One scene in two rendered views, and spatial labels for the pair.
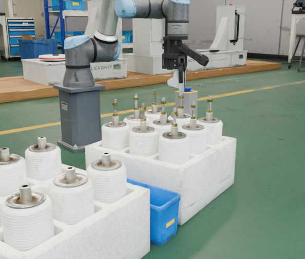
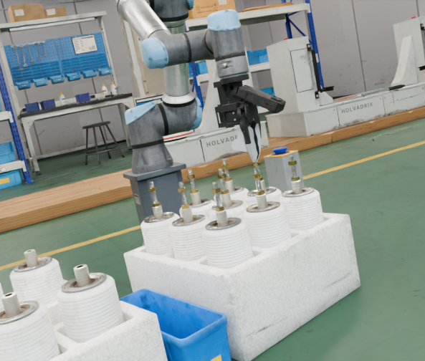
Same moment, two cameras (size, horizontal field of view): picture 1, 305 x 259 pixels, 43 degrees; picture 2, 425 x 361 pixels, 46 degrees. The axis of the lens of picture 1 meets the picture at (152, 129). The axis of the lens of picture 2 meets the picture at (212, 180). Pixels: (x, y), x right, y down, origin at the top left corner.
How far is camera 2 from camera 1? 0.40 m
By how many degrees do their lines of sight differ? 17
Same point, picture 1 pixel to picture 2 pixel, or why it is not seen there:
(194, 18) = (378, 49)
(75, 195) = (7, 335)
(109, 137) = (148, 237)
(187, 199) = (251, 321)
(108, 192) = (82, 325)
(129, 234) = not seen: outside the picture
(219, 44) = (405, 76)
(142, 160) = (183, 266)
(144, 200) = (146, 332)
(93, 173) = (59, 298)
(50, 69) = not seen: hidden behind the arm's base
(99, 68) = (227, 140)
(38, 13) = not seen: hidden behind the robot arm
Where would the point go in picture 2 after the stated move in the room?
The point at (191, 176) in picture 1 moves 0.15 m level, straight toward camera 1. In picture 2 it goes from (251, 284) to (226, 322)
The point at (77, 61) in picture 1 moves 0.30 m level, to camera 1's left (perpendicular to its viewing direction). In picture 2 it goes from (142, 137) to (67, 152)
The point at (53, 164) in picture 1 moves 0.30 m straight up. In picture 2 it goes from (44, 287) to (2, 136)
